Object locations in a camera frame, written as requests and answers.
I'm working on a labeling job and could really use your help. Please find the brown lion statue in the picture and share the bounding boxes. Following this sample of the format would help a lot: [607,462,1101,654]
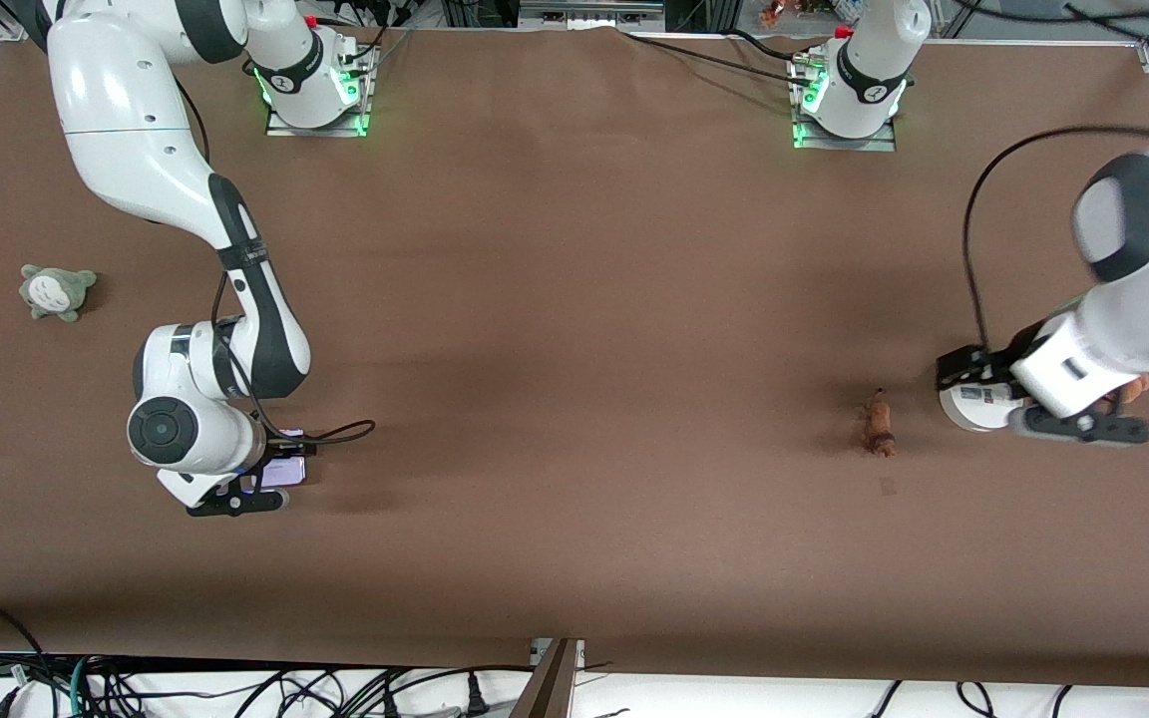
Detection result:
[859,389,898,459]

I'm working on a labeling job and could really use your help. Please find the white round stand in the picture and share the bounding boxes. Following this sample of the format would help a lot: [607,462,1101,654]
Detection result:
[940,383,1026,433]

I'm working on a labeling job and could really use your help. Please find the grey totoro plush toy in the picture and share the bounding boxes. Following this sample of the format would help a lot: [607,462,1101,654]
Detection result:
[19,265,98,323]

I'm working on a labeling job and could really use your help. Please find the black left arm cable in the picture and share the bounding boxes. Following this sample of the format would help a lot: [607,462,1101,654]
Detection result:
[962,125,1149,352]

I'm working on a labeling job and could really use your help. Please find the tangled black floor cable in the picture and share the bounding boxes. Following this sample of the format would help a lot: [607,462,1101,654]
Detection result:
[86,662,536,718]

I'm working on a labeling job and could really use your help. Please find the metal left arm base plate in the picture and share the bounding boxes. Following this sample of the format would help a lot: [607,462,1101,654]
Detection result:
[791,55,898,153]

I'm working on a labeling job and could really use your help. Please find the grey brown support post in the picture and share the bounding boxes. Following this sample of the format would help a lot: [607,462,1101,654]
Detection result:
[510,638,580,718]

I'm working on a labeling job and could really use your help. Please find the silver post bracket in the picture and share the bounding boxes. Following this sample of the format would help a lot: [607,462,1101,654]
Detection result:
[531,638,586,671]

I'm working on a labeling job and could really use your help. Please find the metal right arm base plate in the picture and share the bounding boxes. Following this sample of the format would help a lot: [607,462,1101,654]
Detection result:
[265,45,372,138]

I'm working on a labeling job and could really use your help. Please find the black base power cable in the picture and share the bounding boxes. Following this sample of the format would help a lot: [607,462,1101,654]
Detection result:
[724,28,807,63]
[622,32,820,89]

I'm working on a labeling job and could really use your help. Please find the metal frame crossbar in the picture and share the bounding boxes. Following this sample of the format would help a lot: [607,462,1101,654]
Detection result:
[520,0,666,27]

